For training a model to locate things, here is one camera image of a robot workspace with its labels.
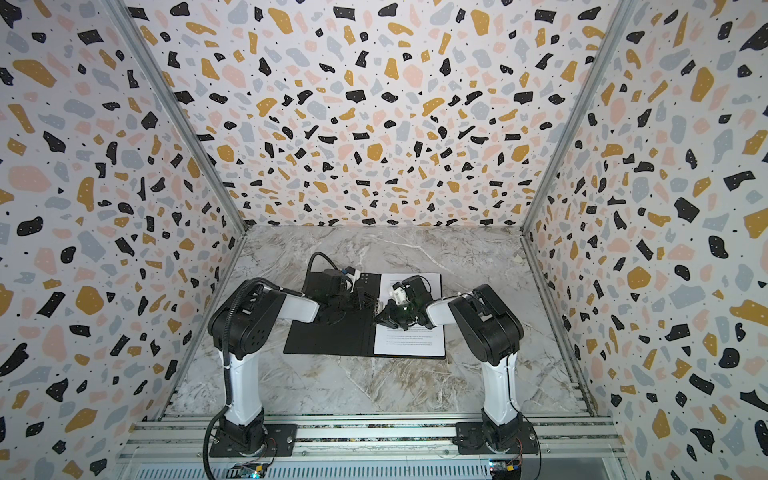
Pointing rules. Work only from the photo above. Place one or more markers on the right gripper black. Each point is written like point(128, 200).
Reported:
point(393, 309)

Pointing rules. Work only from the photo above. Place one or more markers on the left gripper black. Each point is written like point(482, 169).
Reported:
point(356, 302)

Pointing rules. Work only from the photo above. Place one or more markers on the orange black file folder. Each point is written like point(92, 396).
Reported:
point(351, 336)

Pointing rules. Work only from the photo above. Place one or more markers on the text page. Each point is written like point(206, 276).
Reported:
point(418, 341)

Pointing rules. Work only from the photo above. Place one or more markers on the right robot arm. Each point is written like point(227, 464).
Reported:
point(492, 333)

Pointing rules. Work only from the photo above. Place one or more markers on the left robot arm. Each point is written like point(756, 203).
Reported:
point(241, 327)

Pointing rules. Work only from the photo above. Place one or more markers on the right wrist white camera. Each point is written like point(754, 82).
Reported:
point(398, 294)

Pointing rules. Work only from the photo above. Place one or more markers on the wrist white camera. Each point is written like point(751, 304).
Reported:
point(354, 277)
point(398, 294)

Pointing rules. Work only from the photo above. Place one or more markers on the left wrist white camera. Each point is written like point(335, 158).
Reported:
point(354, 277)

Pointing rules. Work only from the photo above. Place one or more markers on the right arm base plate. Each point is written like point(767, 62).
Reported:
point(484, 438)

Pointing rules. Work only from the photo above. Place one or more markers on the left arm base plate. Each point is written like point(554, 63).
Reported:
point(270, 441)

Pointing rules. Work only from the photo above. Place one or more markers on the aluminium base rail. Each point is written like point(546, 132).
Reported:
point(380, 446)

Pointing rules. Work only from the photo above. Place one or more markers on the aluminium corner post left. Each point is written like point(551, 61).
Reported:
point(119, 14)

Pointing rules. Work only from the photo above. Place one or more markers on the aluminium corner post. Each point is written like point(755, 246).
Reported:
point(119, 14)
point(616, 26)

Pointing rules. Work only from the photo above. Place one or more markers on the aluminium corner post right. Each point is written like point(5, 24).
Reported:
point(616, 26)

